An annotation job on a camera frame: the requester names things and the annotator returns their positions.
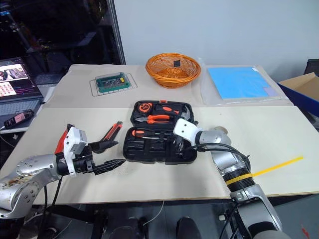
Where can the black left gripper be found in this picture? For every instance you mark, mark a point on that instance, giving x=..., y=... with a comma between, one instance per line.
x=83, y=163

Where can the orange wicker basket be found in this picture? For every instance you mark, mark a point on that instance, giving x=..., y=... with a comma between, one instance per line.
x=164, y=74

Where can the black orange utility knife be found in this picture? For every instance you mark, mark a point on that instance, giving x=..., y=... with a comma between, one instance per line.
x=113, y=130

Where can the black smartphone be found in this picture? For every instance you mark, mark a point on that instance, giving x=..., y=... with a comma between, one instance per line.
x=18, y=118

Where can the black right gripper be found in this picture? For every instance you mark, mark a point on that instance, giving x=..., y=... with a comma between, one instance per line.
x=180, y=144

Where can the green screwdriver bit box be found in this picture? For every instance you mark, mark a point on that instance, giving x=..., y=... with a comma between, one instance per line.
x=113, y=81

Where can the black plastic tool case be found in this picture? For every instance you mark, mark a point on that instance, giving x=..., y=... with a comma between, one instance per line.
x=154, y=149

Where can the blue cardboard box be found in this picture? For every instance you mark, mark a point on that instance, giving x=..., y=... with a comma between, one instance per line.
x=304, y=89

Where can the blue sheets in plastic bag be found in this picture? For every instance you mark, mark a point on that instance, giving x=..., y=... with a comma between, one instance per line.
x=239, y=82

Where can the black chair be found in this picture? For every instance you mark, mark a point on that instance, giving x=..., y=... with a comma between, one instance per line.
x=312, y=66

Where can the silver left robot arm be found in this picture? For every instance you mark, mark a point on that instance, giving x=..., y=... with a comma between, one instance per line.
x=27, y=179

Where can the red flat tool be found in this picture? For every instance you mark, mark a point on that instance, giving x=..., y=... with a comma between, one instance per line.
x=61, y=143

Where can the orange black tape measure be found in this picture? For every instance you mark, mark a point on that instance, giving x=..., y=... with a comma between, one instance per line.
x=144, y=107

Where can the dark rounded shape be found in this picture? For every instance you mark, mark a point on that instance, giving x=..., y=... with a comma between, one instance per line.
x=137, y=227
x=187, y=227

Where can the beige board sheet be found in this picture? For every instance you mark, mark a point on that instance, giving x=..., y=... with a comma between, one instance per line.
x=149, y=184

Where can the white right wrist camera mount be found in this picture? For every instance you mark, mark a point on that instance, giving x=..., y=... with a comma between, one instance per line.
x=185, y=130

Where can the aluminium profile post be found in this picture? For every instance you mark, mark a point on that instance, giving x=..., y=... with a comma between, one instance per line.
x=118, y=32

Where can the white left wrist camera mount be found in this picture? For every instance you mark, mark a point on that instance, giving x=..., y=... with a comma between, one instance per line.
x=72, y=142

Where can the open laptop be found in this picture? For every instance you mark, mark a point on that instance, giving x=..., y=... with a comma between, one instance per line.
x=15, y=94

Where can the black table frame brace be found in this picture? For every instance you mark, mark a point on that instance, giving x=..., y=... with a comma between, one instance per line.
x=74, y=214

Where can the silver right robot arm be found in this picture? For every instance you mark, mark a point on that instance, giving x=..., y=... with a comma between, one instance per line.
x=231, y=161

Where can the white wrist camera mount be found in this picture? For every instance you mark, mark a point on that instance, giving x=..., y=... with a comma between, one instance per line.
x=72, y=142
x=185, y=130

